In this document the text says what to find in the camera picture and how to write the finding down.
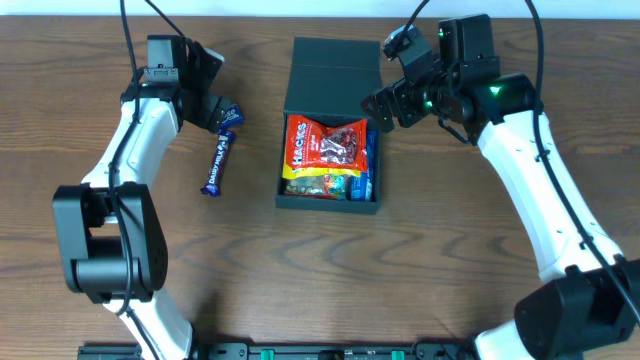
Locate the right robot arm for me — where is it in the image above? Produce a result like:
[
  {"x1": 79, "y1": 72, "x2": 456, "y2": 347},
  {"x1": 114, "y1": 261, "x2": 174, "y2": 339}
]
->
[{"x1": 362, "y1": 14, "x2": 639, "y2": 359}]

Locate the blue eclipse gum pack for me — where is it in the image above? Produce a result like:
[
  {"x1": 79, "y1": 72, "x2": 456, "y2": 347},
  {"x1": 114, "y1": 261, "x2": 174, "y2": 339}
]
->
[{"x1": 220, "y1": 104, "x2": 245, "y2": 131}]

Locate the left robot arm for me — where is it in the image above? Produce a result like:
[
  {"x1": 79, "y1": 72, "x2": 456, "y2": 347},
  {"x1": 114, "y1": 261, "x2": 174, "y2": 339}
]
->
[{"x1": 52, "y1": 35, "x2": 233, "y2": 359}]

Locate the red Hacks candy bag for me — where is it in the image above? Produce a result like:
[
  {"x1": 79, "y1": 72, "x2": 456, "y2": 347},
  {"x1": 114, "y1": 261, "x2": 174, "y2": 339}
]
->
[{"x1": 284, "y1": 115, "x2": 369, "y2": 171}]

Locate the Haribo worms candy bag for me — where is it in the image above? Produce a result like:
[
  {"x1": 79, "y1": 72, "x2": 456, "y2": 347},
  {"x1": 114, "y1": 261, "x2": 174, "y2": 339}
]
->
[{"x1": 284, "y1": 174, "x2": 350, "y2": 200}]

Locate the blue cookie pack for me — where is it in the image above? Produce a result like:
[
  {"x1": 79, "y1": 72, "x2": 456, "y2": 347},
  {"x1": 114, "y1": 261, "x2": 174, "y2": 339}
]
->
[{"x1": 350, "y1": 131, "x2": 377, "y2": 202}]

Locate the purple Dairy Milk bar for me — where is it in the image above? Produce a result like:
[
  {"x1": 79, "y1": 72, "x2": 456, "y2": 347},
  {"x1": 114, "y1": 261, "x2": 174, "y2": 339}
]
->
[{"x1": 201, "y1": 130, "x2": 236, "y2": 197}]

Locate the dark green open box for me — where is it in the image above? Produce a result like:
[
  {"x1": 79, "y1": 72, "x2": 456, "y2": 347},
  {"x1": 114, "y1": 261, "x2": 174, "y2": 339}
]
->
[{"x1": 275, "y1": 37, "x2": 382, "y2": 215}]

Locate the yellow Hacks candy bag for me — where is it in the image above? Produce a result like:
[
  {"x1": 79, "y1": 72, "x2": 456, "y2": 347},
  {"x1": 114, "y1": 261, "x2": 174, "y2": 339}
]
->
[{"x1": 282, "y1": 161, "x2": 361, "y2": 180}]

